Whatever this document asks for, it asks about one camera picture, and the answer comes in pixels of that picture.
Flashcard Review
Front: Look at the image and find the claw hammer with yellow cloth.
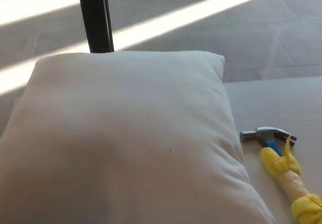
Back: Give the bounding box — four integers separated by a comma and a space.
239, 126, 322, 224

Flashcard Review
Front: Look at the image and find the white pillow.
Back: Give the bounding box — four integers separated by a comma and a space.
0, 51, 277, 224

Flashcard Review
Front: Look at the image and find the black vertical post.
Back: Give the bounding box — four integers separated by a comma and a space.
76, 0, 115, 54

